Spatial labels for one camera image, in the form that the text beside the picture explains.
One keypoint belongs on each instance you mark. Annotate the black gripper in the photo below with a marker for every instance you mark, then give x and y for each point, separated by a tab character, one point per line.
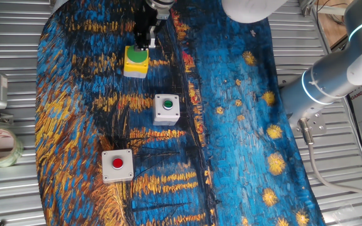
144	19

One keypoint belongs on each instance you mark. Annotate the yellow box green mushroom button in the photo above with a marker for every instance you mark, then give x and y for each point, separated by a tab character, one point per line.
137	58

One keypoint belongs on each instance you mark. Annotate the grey box small green button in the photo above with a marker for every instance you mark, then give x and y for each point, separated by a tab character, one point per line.
160	116

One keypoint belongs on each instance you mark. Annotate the grey box red button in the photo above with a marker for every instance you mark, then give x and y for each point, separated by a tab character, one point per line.
124	157

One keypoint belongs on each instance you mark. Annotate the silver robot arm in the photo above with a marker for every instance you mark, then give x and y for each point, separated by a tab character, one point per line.
325	78

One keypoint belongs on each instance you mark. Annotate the starry night painted cloth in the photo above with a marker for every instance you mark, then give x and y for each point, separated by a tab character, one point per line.
231	141

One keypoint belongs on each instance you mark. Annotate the clear tape roll red print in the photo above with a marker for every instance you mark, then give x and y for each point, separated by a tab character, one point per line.
14	158

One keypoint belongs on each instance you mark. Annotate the small black knob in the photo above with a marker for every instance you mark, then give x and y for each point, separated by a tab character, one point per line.
1	223

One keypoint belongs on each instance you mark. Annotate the small silver metal bracket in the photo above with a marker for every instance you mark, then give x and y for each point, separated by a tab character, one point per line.
152	37

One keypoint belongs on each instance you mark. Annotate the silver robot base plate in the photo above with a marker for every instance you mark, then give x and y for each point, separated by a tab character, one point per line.
319	125

